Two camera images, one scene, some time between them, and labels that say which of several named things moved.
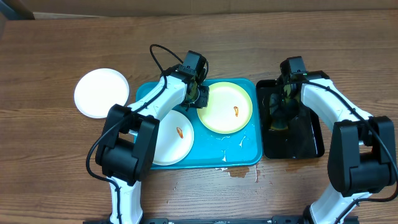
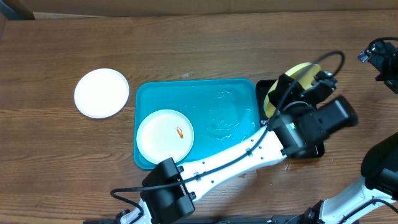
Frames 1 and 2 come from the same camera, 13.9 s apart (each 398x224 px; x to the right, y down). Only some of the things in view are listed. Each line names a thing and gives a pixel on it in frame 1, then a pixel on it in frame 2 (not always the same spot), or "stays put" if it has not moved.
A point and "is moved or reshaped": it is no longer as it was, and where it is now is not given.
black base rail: (285, 219) stays put
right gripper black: (280, 114) → (375, 56)
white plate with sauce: (98, 89) stays put
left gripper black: (204, 102) → (275, 96)
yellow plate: (229, 108) is moved or reshaped
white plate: (175, 138) stays put
